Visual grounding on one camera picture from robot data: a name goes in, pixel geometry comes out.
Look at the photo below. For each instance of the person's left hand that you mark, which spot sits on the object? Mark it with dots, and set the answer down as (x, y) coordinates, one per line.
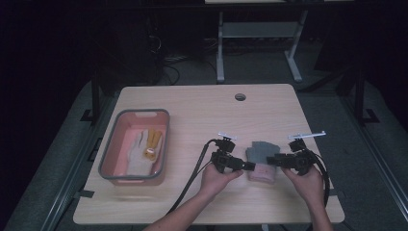
(215, 183)

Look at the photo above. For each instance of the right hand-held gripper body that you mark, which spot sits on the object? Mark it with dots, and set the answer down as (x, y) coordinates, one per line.
(300, 160)

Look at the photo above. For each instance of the black metal stand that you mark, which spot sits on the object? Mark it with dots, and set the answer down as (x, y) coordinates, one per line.
(360, 96)
(95, 99)

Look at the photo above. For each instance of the aluminium frame rail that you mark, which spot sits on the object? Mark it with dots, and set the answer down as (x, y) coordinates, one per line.
(73, 170)
(381, 160)

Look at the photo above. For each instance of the person's right hand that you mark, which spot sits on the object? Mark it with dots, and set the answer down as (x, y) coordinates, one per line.
(309, 189)

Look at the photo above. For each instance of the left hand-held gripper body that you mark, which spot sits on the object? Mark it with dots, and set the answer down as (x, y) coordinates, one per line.
(223, 159)

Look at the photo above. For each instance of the white metal desk frame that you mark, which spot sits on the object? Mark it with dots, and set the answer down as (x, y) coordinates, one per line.
(256, 29)

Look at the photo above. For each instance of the pink basin with grey rim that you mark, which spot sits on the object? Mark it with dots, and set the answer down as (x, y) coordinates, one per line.
(110, 154)

